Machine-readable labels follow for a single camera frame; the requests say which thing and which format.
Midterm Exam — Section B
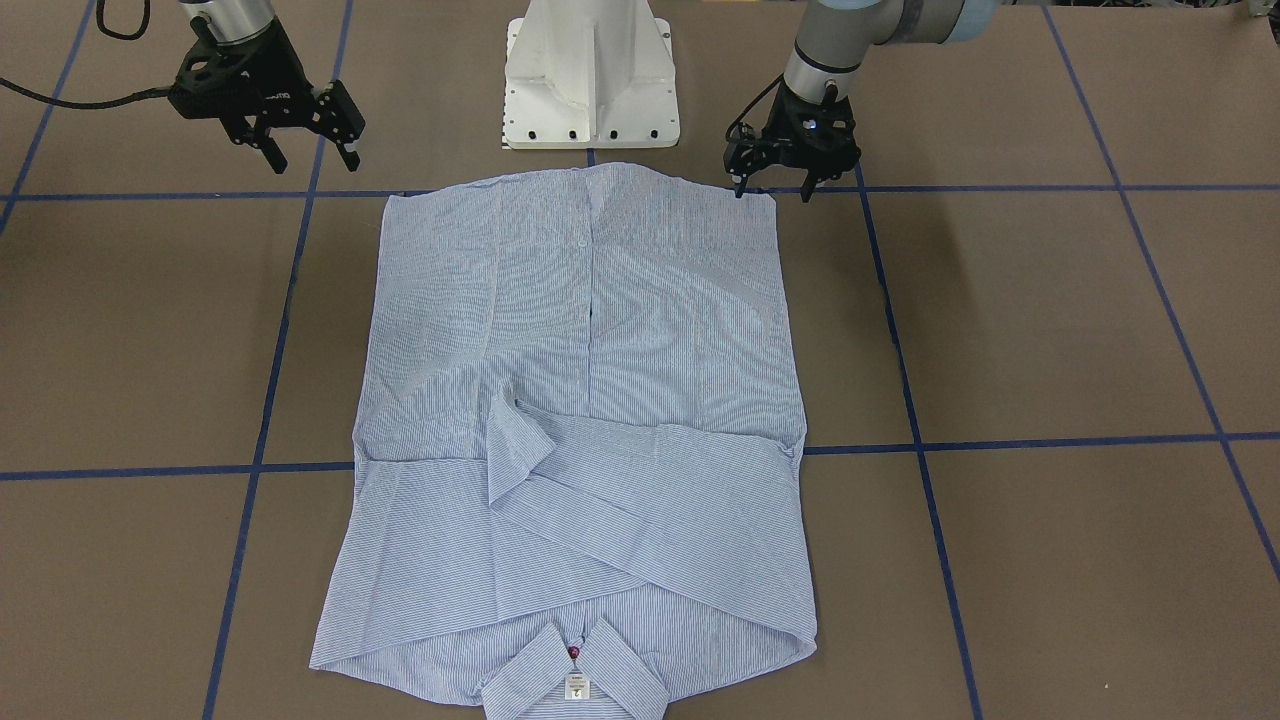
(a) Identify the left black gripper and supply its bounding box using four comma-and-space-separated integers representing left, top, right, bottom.
732, 85, 861, 202

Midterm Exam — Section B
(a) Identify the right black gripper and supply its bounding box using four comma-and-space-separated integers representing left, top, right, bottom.
192, 24, 366, 176

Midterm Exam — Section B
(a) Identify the light blue striped shirt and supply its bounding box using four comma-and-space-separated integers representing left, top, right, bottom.
308, 163, 818, 719

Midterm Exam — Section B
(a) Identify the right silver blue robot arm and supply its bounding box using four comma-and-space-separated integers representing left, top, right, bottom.
168, 1, 366, 174

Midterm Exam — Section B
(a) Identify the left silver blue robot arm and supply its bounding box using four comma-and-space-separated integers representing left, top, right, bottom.
723, 1, 1001, 201

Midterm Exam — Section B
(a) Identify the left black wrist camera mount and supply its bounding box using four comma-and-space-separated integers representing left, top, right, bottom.
723, 123, 778, 179

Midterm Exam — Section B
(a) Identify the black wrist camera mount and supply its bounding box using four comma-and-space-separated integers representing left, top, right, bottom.
723, 123, 778, 179
166, 46, 236, 120

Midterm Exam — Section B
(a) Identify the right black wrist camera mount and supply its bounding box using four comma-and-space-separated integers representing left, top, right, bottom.
166, 46, 236, 120

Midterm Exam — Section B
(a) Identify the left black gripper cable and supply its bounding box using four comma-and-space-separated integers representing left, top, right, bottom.
728, 72, 787, 141

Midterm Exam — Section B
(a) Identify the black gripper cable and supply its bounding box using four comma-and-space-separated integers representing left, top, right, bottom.
728, 72, 787, 141
0, 0, 180, 111

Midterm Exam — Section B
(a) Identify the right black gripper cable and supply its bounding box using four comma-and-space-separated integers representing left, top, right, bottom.
0, 0, 180, 111

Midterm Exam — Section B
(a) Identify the white central pedestal column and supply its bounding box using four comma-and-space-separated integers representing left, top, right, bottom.
502, 1, 682, 151

